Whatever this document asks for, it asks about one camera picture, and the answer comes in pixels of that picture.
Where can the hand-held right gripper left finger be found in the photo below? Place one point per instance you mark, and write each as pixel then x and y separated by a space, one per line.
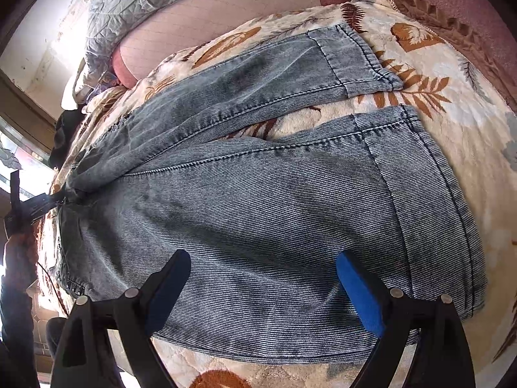
pixel 169 291

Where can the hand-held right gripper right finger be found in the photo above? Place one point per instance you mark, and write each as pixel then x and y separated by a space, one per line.
pixel 359 295

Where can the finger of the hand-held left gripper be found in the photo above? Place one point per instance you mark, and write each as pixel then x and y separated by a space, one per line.
pixel 50 203

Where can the blue striped denim pants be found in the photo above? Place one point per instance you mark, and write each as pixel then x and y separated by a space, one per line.
pixel 258 194

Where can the person's left forearm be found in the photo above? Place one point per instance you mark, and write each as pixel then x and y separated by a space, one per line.
pixel 16 311

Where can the black cloth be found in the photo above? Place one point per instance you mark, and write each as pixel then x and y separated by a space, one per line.
pixel 66 137

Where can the clear plastic bag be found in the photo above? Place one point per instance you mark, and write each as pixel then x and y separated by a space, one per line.
pixel 101 85

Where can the cream leaf printed blanket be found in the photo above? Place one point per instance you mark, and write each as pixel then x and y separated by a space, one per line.
pixel 456 101

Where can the grey quilted blanket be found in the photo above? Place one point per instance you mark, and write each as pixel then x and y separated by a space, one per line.
pixel 133 0

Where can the wooden window frame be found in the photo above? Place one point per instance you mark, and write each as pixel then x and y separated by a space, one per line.
pixel 24 105

